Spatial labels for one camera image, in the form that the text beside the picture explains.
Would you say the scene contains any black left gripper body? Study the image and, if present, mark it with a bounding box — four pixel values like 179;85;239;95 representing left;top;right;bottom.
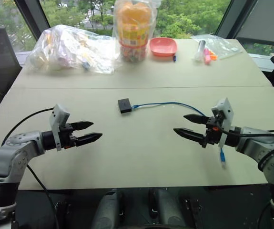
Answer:
59;123;78;150

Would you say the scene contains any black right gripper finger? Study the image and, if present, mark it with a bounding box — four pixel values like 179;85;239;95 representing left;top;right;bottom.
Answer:
173;127;206;144
183;114;209;125

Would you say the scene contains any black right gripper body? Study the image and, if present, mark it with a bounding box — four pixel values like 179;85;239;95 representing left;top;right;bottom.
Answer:
201;114;224;148

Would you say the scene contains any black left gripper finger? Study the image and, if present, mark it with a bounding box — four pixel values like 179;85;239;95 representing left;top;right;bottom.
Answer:
71;120;94;132
75;132;103;147

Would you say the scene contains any small black adapter box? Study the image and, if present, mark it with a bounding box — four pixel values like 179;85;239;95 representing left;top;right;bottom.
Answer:
117;97;133;115

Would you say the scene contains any pink highlighter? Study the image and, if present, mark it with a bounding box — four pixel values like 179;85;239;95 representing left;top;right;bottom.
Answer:
204;48;212;65

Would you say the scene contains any clear plastic tube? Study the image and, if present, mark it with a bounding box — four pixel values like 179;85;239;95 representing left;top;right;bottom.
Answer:
194;40;207;62

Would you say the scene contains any grey rounded robot leg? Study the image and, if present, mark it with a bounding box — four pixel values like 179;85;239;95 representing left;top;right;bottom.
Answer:
91;189;126;229
148;188;188;228

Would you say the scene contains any clear zip bag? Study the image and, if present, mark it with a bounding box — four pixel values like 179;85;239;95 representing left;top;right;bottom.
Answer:
190;34;244;61

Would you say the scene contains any pink plastic bowl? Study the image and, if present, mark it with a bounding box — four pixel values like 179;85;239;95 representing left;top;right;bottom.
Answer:
149;37;178;57

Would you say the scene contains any crumpled clear plastic bag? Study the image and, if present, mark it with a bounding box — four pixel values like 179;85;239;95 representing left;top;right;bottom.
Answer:
25;24;119;75

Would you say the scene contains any candy jar with orange lid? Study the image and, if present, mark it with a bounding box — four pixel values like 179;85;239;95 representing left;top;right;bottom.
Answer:
117;1;152;63

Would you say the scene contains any tall clear plastic bag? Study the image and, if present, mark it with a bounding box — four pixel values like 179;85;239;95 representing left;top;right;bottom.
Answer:
112;0;161;64

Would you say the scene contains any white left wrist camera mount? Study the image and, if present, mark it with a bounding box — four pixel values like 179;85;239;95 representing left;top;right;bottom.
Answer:
49;103;71;152

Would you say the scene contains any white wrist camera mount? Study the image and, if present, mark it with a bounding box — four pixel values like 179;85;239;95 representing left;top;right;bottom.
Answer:
49;103;71;152
211;97;235;147

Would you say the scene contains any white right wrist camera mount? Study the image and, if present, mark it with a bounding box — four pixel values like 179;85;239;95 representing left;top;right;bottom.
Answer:
211;97;235;147

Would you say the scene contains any blue cable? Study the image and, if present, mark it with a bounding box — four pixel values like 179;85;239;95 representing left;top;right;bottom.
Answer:
130;102;228;169

